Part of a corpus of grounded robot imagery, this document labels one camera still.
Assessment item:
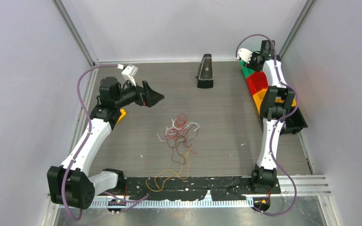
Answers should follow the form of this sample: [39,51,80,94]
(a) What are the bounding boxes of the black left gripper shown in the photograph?
[114,77,163,108]

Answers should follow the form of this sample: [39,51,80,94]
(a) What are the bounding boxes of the white cable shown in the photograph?
[156,118,200,143]

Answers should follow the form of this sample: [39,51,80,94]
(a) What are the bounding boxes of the red cable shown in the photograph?
[165,113,199,154]

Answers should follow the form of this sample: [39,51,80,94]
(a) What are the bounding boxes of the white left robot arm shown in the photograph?
[47,77,164,210]

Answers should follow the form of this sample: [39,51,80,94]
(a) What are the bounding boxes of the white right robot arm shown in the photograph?
[246,40,296,194]

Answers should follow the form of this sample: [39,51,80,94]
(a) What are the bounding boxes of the green plastic bin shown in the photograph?
[240,61,255,79]

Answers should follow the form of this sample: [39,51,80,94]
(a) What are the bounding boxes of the red plastic bin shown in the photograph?
[246,72,268,95]

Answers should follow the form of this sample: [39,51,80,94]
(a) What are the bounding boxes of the yellow triangular plastic piece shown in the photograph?
[116,109,127,124]

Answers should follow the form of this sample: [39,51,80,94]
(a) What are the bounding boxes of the yellow plastic bin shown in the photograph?
[252,88,297,115]

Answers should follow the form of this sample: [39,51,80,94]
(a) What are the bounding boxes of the black metronome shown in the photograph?
[196,54,214,89]

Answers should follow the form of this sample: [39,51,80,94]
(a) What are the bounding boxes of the black plastic bin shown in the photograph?
[280,108,308,135]

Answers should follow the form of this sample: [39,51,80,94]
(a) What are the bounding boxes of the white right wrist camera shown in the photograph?
[235,48,253,64]

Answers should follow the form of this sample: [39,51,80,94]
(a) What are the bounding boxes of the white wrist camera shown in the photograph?
[235,48,253,64]
[117,64,138,86]

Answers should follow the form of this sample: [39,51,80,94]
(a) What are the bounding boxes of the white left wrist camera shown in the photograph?
[117,64,138,86]

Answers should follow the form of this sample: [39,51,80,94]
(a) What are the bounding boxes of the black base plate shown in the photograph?
[109,176,281,201]

